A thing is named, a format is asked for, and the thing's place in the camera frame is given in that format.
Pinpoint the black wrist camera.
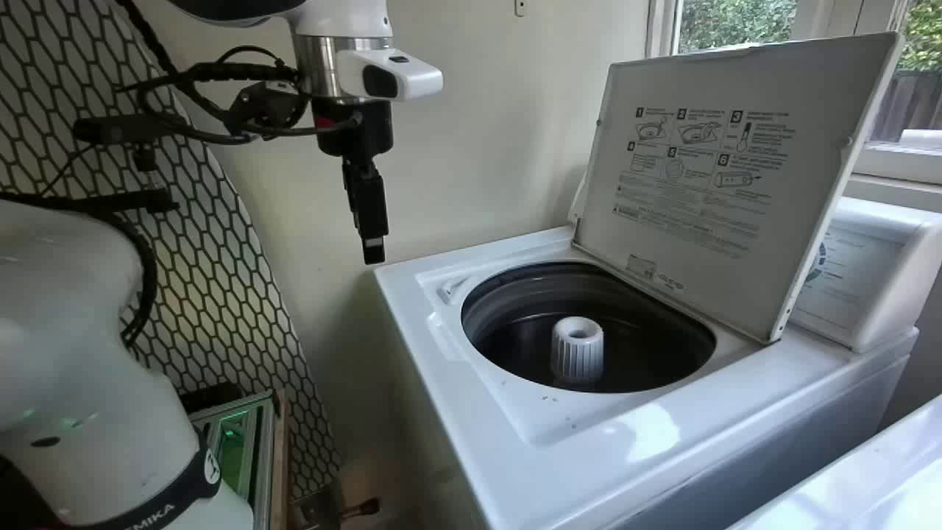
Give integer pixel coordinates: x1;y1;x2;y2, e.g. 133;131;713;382
226;81;310;140

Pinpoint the honeycomb mesh panel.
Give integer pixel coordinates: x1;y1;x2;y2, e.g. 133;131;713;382
0;0;341;516

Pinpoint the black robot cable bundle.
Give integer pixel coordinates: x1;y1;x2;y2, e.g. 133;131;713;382
0;42;326;347

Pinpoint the window with white frame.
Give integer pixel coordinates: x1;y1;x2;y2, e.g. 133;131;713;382
644;0;942;187

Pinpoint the dark washer drum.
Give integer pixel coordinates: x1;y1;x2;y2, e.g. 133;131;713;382
460;260;720;399

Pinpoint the white open top-load washing machine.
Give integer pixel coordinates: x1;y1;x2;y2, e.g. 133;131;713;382
370;196;942;530

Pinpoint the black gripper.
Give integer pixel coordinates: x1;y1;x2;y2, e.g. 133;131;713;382
311;97;398;268

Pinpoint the white washer control console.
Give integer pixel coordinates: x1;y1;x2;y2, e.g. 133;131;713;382
790;196;942;356

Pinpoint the white washer lid with instructions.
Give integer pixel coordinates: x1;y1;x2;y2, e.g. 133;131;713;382
570;29;903;347

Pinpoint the Whirlpool washing machine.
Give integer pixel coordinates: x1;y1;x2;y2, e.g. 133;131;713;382
729;393;942;530

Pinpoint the white washer agitator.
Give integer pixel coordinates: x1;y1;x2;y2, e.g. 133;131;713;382
547;315;610;390

